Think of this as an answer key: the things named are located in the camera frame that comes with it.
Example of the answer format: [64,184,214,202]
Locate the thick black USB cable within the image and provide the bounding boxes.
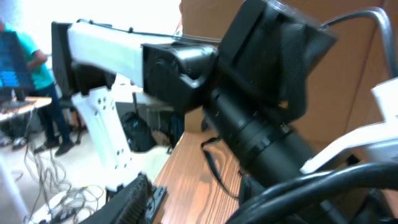
[225,161,398,224]

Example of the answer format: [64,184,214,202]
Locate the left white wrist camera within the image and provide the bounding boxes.
[300,78,397,174]

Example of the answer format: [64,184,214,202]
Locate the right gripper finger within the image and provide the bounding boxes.
[81,174,152,224]

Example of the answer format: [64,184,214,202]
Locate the person in green shirt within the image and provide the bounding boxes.
[1,21,74,157]

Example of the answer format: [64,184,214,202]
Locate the left camera black cable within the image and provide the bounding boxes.
[320,6,398,78]

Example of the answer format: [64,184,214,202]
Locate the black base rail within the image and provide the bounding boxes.
[145,185,167,224]

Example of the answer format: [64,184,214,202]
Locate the computer monitor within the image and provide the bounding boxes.
[1,31,34,101]

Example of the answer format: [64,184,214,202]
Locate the black backpack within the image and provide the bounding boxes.
[121,111,156,152]

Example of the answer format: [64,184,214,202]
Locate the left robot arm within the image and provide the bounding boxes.
[52,1,336,191]

